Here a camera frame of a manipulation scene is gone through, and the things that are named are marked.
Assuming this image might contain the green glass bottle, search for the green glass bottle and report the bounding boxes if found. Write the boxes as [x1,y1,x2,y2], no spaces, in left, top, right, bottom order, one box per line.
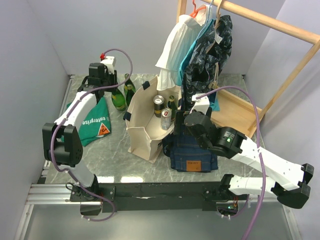
[167,95,178,118]
[125,84,136,107]
[111,88,126,111]
[123,73,136,94]

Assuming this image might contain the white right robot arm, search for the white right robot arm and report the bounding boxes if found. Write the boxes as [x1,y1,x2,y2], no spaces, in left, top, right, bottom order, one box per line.
[174,110,314,209]

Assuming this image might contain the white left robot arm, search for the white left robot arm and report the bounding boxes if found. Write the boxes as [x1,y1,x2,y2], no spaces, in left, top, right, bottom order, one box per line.
[42,59,118,201]

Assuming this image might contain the teal garment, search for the teal garment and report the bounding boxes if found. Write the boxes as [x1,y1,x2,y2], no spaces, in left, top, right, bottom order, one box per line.
[181,19,222,111]

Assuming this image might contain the folded blue jeans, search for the folded blue jeans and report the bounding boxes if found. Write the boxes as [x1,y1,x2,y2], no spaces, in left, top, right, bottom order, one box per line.
[162,134,218,173]

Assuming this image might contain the silver can red tab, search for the silver can red tab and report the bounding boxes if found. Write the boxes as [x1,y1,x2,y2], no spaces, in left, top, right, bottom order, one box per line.
[160,108,172,130]

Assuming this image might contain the wooden clothes rack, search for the wooden clothes rack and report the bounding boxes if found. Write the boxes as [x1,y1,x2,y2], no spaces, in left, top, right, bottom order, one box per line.
[176,0,320,141]

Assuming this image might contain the green t-shirt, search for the green t-shirt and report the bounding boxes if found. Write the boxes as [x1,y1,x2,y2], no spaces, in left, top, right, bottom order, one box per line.
[78,98,112,147]

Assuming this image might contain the dark can silver top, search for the dark can silver top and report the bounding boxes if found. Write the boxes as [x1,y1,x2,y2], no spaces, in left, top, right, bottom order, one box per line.
[153,95,165,118]

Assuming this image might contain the dark patterned shirt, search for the dark patterned shirt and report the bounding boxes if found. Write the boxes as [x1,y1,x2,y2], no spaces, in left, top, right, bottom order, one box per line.
[177,15,233,111]

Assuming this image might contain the white pleated garment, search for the white pleated garment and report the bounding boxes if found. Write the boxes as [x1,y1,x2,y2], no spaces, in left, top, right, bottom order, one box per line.
[155,13,206,91]

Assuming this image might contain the blue clothes hanger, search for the blue clothes hanger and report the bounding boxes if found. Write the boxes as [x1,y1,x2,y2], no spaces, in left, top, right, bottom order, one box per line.
[196,0,214,40]

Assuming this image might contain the wooden clothes hanger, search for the wooden clothes hanger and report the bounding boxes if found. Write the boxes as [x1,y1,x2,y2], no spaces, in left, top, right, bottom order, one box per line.
[214,0,224,31]

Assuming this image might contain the orange clothes hanger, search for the orange clothes hanger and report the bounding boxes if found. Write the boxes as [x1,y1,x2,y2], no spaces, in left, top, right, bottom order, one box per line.
[189,0,207,18]

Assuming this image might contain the black base bar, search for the black base bar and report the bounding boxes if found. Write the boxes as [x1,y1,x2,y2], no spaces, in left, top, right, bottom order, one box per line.
[69,182,241,216]

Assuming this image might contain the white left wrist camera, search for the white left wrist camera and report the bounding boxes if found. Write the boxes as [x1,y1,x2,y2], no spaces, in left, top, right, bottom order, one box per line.
[100,55,116,74]

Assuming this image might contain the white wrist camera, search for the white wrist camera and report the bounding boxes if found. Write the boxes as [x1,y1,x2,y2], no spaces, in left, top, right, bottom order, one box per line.
[100,55,116,74]
[190,93,210,114]

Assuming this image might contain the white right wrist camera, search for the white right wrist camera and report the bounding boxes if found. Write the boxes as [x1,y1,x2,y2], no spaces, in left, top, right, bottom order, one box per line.
[190,93,210,114]

